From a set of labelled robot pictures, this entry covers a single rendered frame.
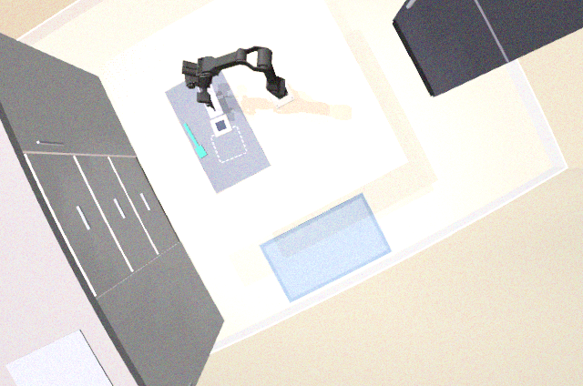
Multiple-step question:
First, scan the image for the white square tile with dark blue center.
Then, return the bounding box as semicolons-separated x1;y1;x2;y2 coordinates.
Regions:
210;115;231;136

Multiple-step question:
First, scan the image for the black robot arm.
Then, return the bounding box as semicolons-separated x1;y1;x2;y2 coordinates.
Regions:
181;46;289;100

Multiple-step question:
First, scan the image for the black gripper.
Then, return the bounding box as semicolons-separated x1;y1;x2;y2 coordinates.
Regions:
197;77;212;104

